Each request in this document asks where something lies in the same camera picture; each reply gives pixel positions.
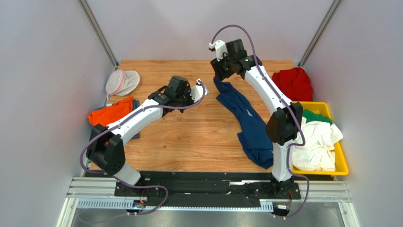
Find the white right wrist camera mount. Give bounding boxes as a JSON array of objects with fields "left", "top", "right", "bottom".
[{"left": 209, "top": 40, "right": 227, "bottom": 61}]

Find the white mesh laundry bag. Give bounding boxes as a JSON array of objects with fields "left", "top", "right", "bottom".
[{"left": 105, "top": 69, "right": 140, "bottom": 96}]

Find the left aluminium corner post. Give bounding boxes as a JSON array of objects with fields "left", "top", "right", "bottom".
[{"left": 78, "top": 0, "right": 119, "bottom": 70}]

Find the right aluminium corner post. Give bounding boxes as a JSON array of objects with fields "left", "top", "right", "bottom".
[{"left": 297, "top": 0, "right": 343, "bottom": 68}]

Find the white t shirt in bin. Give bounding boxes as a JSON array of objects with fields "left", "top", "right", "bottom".
[{"left": 292, "top": 117, "right": 343, "bottom": 172}]

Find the yellow plastic bin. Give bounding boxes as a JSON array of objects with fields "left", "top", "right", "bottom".
[{"left": 292, "top": 102, "right": 349, "bottom": 176}]

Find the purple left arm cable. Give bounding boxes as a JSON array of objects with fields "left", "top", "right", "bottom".
[{"left": 79, "top": 80, "right": 209, "bottom": 216}]

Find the green t shirt in bin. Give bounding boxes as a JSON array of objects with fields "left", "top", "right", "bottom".
[{"left": 303, "top": 109, "right": 333, "bottom": 125}]

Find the aluminium corner post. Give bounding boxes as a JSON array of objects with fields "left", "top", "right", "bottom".
[
  {"left": 78, "top": 0, "right": 119, "bottom": 70},
  {"left": 297, "top": 0, "right": 343, "bottom": 68}
]

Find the navy blue t shirt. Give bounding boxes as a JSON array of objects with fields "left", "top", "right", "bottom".
[{"left": 213, "top": 77, "right": 274, "bottom": 169}]

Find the red crumpled t shirt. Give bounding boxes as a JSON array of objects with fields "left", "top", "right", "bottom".
[{"left": 272, "top": 67, "right": 314, "bottom": 102}]

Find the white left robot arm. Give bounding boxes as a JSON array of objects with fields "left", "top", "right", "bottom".
[{"left": 80, "top": 76, "right": 209, "bottom": 186}]

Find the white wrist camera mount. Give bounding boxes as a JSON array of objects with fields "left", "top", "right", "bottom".
[
  {"left": 190, "top": 79, "right": 210, "bottom": 103},
  {"left": 209, "top": 40, "right": 227, "bottom": 61}
]

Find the aluminium frame rail front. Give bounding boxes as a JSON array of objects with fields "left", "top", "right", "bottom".
[{"left": 57, "top": 177, "right": 359, "bottom": 227}]

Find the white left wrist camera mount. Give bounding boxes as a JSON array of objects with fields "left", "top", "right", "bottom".
[{"left": 190, "top": 79, "right": 210, "bottom": 103}]

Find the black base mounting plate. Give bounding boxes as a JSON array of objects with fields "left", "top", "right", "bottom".
[{"left": 85, "top": 170, "right": 334, "bottom": 209}]

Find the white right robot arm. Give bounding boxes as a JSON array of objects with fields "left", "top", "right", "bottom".
[{"left": 209, "top": 39, "right": 303, "bottom": 183}]

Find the orange folded t shirt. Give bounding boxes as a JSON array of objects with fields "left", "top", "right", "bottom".
[{"left": 87, "top": 96, "right": 135, "bottom": 127}]

